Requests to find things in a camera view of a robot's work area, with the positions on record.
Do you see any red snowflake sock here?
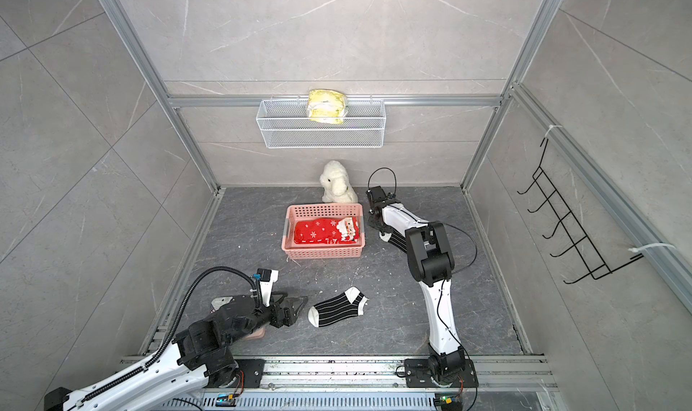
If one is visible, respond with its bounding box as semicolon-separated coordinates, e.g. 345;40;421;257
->
294;216;360;245

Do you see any pink plastic basket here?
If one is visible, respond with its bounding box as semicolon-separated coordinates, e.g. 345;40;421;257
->
282;203;365;261

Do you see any black white striped sock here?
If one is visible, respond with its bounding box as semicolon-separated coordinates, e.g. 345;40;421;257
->
307;287;368;328

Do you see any yellow packet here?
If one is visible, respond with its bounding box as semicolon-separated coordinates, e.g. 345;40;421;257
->
306;90;348;125

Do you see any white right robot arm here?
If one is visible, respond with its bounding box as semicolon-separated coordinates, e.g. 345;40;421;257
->
366;186;478;388

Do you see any pink case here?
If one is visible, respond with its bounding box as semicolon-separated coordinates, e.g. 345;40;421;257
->
245;326;266;340

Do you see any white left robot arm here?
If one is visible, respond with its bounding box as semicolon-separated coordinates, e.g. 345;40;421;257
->
44;266;307;410

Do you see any black wall hook rack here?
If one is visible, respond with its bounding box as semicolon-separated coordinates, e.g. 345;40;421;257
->
516;138;644;285

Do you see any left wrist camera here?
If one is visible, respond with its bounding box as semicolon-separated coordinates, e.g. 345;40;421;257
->
254;268;279;307

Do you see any white wire wall basket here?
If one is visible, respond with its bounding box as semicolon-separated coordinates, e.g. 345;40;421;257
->
256;99;387;149

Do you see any white plush toy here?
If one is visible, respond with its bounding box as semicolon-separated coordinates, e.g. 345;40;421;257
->
320;161;359;204

